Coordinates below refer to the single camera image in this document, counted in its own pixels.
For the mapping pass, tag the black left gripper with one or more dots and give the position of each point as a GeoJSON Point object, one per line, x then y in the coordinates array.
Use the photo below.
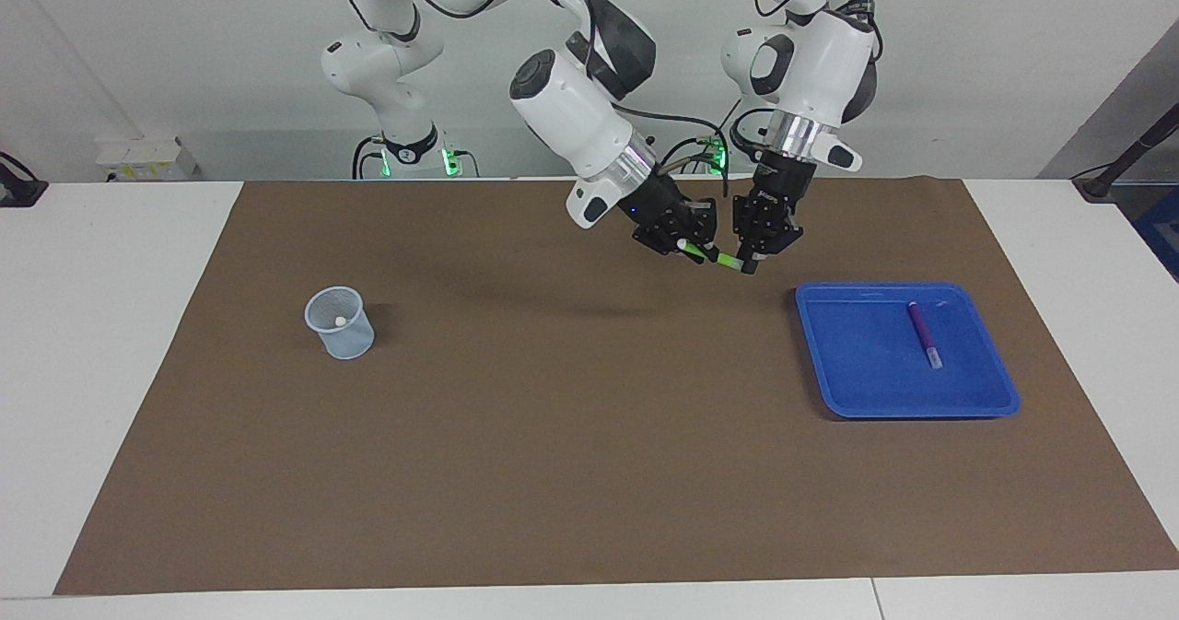
{"type": "Point", "coordinates": [778, 196]}

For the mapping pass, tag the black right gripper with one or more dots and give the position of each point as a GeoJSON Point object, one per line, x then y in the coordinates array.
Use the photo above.
{"type": "Point", "coordinates": [663, 210]}

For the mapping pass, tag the green highlighter pen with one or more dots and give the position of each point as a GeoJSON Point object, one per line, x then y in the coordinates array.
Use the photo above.
{"type": "Point", "coordinates": [714, 255]}

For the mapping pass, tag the purple highlighter pen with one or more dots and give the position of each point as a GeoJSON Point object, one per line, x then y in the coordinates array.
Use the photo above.
{"type": "Point", "coordinates": [924, 333]}

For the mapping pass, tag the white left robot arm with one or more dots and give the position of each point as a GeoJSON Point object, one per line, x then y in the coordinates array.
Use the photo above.
{"type": "Point", "coordinates": [811, 67]}

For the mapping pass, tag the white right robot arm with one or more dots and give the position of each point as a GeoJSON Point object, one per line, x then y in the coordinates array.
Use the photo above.
{"type": "Point", "coordinates": [571, 113]}

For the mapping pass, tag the brown table mat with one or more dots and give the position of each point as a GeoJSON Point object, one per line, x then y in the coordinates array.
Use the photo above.
{"type": "Point", "coordinates": [589, 463]}

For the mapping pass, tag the blue plastic tray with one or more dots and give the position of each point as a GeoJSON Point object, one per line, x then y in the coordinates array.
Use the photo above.
{"type": "Point", "coordinates": [958, 390]}

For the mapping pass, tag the translucent plastic cup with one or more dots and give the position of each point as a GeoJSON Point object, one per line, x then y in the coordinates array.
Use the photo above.
{"type": "Point", "coordinates": [345, 344]}

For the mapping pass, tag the black tripod pole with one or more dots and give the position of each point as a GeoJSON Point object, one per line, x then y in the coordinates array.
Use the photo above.
{"type": "Point", "coordinates": [1128, 155]}

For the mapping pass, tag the blue crate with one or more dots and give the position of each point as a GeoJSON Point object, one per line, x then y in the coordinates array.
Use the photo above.
{"type": "Point", "coordinates": [1161, 233]}

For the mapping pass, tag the black clamp mount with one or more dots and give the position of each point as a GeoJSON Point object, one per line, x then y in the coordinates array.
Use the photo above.
{"type": "Point", "coordinates": [18, 187]}

